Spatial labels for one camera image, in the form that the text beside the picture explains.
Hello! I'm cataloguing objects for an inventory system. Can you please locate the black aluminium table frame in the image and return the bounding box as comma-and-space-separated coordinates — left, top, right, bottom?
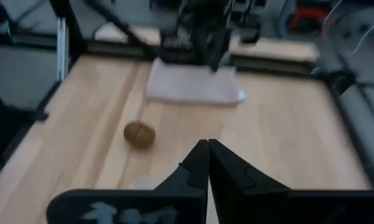
0, 0, 374, 190

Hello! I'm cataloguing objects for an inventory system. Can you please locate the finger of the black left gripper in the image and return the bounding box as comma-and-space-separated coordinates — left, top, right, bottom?
202, 30, 217, 72
216, 29, 231, 72

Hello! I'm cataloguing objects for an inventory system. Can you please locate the silver aluminium bracket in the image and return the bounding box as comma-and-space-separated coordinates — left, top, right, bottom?
55, 17, 70, 82

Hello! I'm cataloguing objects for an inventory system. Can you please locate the white folded cloth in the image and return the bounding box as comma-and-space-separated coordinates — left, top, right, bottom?
144, 57, 247, 106

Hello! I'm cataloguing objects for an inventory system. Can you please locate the black curved cable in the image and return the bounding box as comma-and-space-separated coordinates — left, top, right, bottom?
311, 70, 357, 91

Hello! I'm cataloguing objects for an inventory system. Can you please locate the black table edge clamp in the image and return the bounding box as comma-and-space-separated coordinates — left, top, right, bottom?
24, 110, 49, 122

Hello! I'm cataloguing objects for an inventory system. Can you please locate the clear plastic tupperware container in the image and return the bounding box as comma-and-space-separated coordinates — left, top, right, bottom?
129, 175, 172, 190

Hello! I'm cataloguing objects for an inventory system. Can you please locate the brown toy kiwi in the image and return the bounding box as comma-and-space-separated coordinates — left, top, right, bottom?
123, 120, 157, 150

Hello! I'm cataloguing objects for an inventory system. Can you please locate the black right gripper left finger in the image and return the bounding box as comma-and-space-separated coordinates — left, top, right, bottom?
45, 139, 211, 224

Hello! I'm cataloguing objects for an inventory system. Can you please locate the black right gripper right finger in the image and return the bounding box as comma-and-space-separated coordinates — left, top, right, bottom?
208, 139, 374, 224

